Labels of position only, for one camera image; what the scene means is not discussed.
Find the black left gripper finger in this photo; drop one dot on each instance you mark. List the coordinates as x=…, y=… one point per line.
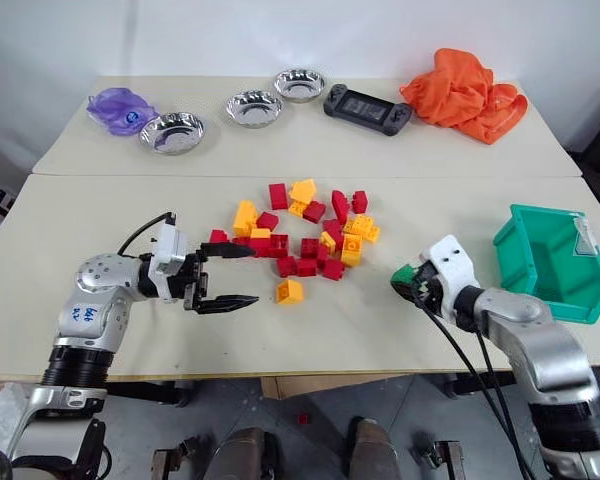
x=230, y=251
x=227, y=302

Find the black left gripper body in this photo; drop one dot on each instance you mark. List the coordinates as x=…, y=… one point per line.
x=192, y=282

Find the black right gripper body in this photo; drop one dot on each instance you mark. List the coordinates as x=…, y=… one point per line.
x=430, y=292

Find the green toy block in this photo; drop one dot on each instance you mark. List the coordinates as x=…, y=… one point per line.
x=404, y=275

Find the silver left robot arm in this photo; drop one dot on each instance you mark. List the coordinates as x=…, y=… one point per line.
x=96, y=299

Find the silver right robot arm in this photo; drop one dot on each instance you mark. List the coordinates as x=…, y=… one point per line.
x=540, y=340

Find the yellow sloped toy block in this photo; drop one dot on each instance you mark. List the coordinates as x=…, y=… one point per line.
x=304, y=191
x=290, y=292

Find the wide yellow toy block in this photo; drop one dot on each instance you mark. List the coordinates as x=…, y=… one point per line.
x=362, y=228

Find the small yellow toy block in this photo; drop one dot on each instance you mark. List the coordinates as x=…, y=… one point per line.
x=296, y=208

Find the red curved toy block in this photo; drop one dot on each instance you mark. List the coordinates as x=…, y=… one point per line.
x=340, y=206

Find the teal plastic bin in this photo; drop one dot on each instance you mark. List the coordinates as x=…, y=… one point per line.
x=560, y=280

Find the small red floor block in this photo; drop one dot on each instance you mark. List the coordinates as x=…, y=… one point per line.
x=305, y=418

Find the brown cardboard box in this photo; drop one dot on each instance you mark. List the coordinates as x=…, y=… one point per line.
x=330, y=386

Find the steel bowl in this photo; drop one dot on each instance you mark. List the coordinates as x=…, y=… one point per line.
x=300, y=85
x=172, y=132
x=254, y=109

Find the dark rounded shape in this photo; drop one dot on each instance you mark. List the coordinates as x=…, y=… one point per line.
x=372, y=450
x=245, y=455

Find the black table caster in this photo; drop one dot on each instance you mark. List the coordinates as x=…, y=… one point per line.
x=177, y=455
x=437, y=457

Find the purple plastic bag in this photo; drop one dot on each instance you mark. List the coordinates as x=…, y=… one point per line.
x=117, y=110

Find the dark grey handheld game console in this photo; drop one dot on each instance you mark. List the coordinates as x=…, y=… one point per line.
x=365, y=107

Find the orange crumpled cloth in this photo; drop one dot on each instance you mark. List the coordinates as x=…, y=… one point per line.
x=460, y=95

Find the white crumpled plastic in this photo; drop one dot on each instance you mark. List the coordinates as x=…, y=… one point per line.
x=2, y=410

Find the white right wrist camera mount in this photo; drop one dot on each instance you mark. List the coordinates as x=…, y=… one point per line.
x=452, y=265

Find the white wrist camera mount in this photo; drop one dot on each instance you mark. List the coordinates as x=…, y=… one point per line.
x=169, y=250
x=452, y=265

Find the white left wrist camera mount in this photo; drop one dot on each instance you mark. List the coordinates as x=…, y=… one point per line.
x=169, y=250

